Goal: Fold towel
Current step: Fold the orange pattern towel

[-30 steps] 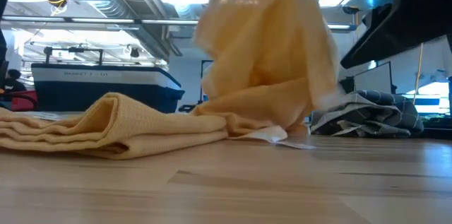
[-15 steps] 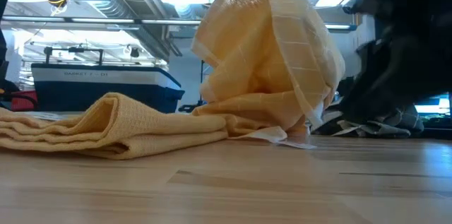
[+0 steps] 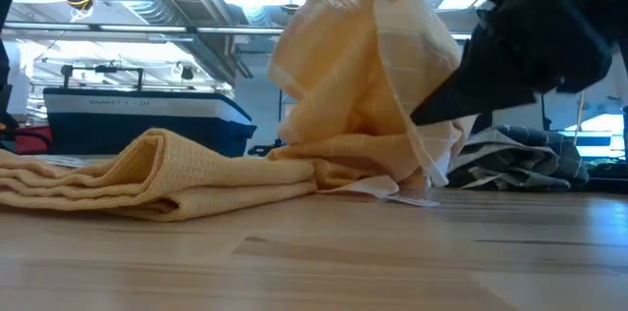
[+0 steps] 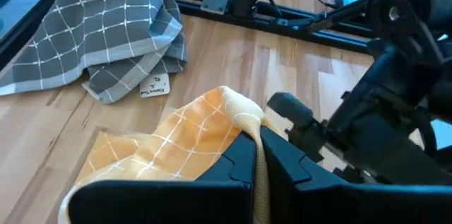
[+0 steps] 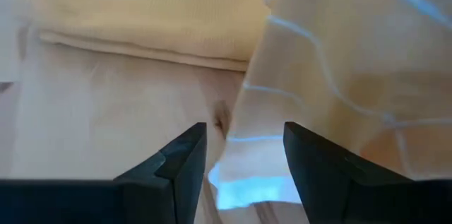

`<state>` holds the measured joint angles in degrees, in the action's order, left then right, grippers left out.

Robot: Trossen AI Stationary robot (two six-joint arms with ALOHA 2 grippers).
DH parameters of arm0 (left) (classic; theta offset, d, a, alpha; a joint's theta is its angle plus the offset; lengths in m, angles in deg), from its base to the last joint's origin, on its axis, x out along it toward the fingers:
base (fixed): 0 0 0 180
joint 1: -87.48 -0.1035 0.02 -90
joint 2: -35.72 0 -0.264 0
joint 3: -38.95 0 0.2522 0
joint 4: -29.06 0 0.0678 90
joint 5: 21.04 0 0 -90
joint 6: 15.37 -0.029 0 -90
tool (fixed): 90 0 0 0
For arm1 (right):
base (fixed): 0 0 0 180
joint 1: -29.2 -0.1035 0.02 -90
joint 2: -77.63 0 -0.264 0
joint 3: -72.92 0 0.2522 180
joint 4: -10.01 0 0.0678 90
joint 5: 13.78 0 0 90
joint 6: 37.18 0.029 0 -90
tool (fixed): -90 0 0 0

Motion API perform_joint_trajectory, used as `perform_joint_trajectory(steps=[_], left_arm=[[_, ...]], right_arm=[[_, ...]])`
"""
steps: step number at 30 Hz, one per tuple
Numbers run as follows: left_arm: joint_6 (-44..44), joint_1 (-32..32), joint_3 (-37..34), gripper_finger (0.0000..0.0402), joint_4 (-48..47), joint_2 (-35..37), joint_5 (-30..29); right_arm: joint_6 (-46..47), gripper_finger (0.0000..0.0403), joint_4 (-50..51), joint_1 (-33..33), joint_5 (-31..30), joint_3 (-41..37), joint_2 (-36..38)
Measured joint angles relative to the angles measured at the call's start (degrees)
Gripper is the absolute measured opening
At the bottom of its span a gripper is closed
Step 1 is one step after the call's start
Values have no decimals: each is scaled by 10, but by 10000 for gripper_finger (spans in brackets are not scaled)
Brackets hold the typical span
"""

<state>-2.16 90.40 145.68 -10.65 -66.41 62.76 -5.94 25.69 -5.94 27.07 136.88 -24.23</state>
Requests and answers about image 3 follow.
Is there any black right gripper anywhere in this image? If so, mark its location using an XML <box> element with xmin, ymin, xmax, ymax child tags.
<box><xmin>409</xmin><ymin>0</ymin><xmax>614</xmax><ymax>127</ymax></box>

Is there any grey checked towel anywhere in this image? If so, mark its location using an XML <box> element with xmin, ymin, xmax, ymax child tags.
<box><xmin>445</xmin><ymin>124</ymin><xmax>591</xmax><ymax>193</ymax></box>

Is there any long linear ceiling light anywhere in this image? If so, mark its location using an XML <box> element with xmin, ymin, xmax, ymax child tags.
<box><xmin>0</xmin><ymin>21</ymin><xmax>473</xmax><ymax>41</ymax></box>

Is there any navy fabric basket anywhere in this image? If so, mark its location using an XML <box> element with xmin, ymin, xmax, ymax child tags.
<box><xmin>42</xmin><ymin>85</ymin><xmax>258</xmax><ymax>159</ymax></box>

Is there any red chair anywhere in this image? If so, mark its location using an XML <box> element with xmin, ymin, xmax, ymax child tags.
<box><xmin>13</xmin><ymin>124</ymin><xmax>55</xmax><ymax>155</ymax></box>

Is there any black overhead camera rig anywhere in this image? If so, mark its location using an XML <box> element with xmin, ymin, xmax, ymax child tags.
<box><xmin>59</xmin><ymin>63</ymin><xmax>147</xmax><ymax>90</ymax></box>

